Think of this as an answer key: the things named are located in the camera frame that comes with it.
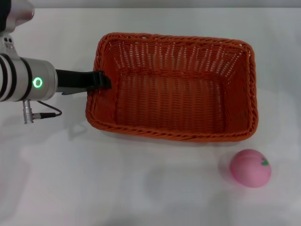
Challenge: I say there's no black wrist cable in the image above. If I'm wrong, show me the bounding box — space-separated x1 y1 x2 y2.
30 100 63 118

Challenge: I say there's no orange woven plastic basket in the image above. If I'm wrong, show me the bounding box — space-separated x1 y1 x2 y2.
85 32 259 144

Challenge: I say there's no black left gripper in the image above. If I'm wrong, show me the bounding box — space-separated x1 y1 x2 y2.
55 69 111 96

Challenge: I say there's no silver cable connector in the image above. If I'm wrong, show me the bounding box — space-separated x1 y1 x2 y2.
23 100 32 124

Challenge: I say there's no pink toy peach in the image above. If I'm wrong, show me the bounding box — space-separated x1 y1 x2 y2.
230 148 272 188

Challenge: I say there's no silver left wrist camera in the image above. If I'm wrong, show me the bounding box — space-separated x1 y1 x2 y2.
0 0 35 58

